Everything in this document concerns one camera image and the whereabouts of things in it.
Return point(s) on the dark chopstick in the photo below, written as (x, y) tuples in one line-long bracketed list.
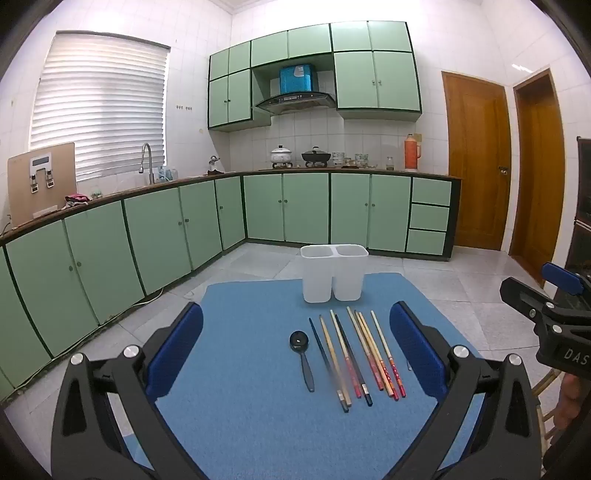
[(318, 339), (356, 369)]

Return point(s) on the white window blinds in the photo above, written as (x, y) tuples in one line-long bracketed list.
[(101, 106)]

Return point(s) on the white double utensil holder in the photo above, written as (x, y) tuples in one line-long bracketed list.
[(318, 281)]

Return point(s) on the dark cabinet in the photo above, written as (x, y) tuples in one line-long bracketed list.
[(584, 207)]

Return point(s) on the white cooking pot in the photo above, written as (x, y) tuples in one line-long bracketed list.
[(280, 155)]

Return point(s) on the orange thermos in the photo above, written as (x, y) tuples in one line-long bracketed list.
[(411, 154)]

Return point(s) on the wooden door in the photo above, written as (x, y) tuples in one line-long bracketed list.
[(475, 161), (540, 184)]

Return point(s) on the cardboard box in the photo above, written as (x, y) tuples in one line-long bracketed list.
[(18, 194)]

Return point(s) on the green base cabinets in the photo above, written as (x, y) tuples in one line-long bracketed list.
[(304, 207)]

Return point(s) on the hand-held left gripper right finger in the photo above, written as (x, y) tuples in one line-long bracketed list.
[(415, 350)]

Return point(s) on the food containers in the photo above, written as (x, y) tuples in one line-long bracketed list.
[(362, 160)]

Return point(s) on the wooden chair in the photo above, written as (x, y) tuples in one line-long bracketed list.
[(545, 383)]

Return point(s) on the red cloth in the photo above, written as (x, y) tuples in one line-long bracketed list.
[(76, 200)]

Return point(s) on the steel faucet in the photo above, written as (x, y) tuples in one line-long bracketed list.
[(147, 154)]

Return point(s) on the stack of bowls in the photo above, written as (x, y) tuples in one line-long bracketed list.
[(338, 159)]

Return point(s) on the gas stove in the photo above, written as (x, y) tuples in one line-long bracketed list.
[(295, 165)]

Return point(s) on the red floral chopstick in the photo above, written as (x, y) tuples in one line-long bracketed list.
[(390, 376), (344, 350)]

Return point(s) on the black range hood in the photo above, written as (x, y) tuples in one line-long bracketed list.
[(295, 101)]

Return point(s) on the black wok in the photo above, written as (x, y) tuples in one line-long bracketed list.
[(316, 157)]

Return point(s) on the red striped chopstick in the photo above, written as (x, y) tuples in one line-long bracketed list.
[(375, 370), (392, 364)]

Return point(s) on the small kettle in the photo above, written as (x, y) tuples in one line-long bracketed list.
[(214, 162)]

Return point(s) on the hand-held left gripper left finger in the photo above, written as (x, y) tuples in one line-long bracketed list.
[(175, 350)]

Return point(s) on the blue tablecloth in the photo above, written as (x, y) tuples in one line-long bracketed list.
[(249, 369)]

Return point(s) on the bottles by sink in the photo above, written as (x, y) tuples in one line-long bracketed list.
[(167, 174)]

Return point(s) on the plain wooden chopstick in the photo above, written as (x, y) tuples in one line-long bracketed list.
[(329, 341), (369, 344)]

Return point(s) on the white clip device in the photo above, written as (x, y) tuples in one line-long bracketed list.
[(41, 170)]

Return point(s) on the green wall cabinets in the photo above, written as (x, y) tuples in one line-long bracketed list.
[(355, 78)]

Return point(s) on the person's right hand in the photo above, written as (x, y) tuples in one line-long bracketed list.
[(569, 401)]

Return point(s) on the black spoon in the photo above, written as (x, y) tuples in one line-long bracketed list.
[(299, 341)]

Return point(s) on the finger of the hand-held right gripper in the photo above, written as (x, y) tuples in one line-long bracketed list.
[(561, 277), (521, 293)]

